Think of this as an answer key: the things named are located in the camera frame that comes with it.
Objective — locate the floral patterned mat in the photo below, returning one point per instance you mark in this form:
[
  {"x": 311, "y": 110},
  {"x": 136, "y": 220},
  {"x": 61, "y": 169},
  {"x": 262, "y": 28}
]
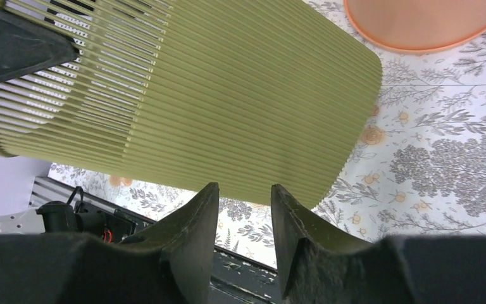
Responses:
[{"x": 419, "y": 166}]

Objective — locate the green mesh waste bin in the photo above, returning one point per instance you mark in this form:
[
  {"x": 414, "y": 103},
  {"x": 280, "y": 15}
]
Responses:
[{"x": 246, "y": 94}]

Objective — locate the orange bucket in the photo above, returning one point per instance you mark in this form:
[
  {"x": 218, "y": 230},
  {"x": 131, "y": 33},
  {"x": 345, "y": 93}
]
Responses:
[{"x": 417, "y": 27}]

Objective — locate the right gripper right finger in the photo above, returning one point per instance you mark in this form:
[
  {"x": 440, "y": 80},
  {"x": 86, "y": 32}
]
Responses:
[{"x": 320, "y": 263}]

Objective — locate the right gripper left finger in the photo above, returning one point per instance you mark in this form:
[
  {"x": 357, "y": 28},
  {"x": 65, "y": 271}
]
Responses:
[{"x": 168, "y": 262}]

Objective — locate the aluminium frame rail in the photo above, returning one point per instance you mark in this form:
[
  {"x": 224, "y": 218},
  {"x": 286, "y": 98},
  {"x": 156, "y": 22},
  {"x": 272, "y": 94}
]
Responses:
[{"x": 46, "y": 189}]

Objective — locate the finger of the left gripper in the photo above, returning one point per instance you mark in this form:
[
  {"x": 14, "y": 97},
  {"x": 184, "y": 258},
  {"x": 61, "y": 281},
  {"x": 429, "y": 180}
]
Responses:
[{"x": 26, "y": 47}]

